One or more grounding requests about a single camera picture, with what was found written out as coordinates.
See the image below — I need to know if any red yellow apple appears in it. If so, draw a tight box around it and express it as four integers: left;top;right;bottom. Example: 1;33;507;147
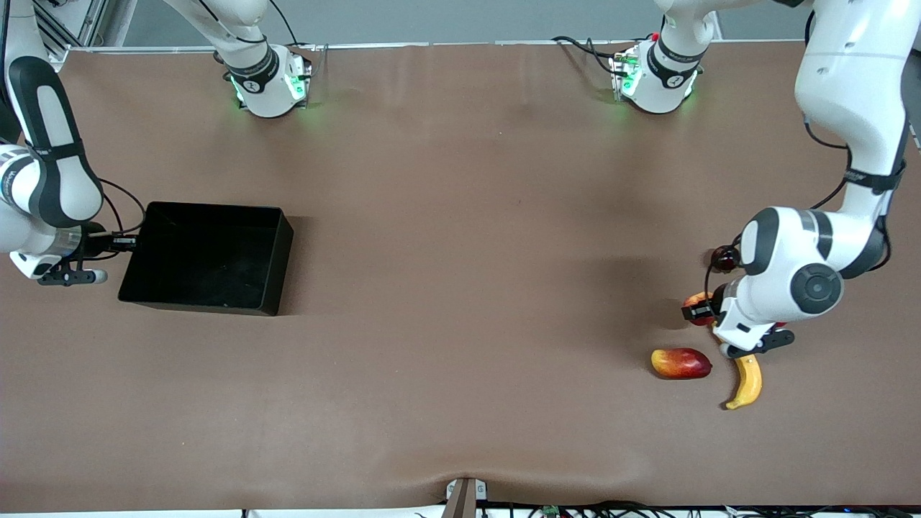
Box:
684;291;714;327

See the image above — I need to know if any yellow banana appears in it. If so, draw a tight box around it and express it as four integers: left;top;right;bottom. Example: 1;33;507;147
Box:
712;324;763;411

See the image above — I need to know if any black plastic box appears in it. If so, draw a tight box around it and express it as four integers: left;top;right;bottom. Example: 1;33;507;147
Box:
117;201;294;317

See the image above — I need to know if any red yellow mango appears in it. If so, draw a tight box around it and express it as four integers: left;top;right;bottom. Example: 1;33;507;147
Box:
650;347;713;381

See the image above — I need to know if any brown table cover mat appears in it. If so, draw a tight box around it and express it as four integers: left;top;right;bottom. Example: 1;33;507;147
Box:
0;40;921;513

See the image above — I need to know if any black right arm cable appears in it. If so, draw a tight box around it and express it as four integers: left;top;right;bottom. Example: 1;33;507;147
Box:
97;176;147;238

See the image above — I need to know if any black cable bundle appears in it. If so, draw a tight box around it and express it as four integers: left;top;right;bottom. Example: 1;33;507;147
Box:
410;500;921;518

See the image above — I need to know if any aluminium profile frame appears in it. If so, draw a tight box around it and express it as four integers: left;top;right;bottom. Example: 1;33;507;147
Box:
32;0;109;65

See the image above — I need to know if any black right base cable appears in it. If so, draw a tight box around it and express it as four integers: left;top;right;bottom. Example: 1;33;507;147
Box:
270;0;301;47

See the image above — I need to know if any black base cable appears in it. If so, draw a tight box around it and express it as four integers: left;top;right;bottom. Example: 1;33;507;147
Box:
270;0;301;47
552;35;621;76

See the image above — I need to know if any black left base cable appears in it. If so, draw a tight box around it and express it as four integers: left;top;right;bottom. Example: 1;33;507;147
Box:
552;35;621;76

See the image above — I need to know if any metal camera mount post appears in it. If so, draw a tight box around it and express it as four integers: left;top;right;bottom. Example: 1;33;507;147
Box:
443;477;489;518

